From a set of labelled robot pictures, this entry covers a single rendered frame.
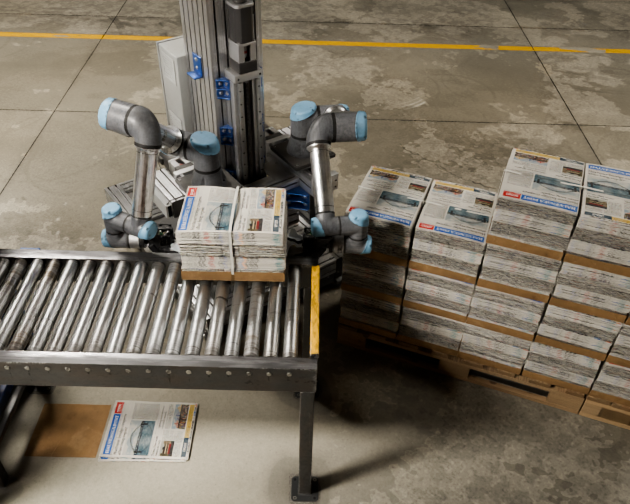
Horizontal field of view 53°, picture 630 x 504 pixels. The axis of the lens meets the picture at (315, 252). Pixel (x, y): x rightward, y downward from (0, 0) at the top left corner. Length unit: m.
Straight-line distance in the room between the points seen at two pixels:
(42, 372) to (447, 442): 1.68
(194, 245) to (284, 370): 0.55
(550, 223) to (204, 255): 1.26
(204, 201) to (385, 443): 1.31
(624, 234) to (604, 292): 0.29
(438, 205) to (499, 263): 0.35
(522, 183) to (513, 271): 0.36
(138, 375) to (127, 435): 0.81
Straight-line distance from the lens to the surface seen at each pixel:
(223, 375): 2.13
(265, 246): 2.24
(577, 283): 2.67
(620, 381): 3.04
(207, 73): 2.81
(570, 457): 3.07
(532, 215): 2.48
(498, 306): 2.78
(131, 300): 2.36
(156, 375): 2.18
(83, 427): 3.06
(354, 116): 2.52
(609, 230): 2.50
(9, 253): 2.70
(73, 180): 4.49
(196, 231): 2.23
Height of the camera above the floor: 2.43
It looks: 41 degrees down
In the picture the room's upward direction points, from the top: 2 degrees clockwise
